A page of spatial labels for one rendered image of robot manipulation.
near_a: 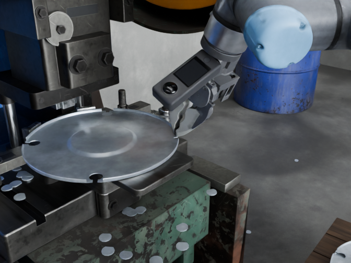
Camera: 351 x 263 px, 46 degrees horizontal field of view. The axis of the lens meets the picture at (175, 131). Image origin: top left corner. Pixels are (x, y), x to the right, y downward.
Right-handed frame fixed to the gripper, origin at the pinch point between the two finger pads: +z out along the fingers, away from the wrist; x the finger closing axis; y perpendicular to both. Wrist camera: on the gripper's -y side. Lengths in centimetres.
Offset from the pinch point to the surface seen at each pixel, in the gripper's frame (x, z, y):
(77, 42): 17.5, -11.5, -12.3
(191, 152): 38, 106, 109
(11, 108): 26.4, 9.2, -17.4
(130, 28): 112, 73, 117
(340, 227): -38, 32, 51
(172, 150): -3.1, -0.1, -4.2
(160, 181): -7.6, -1.6, -12.8
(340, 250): -40, 28, 39
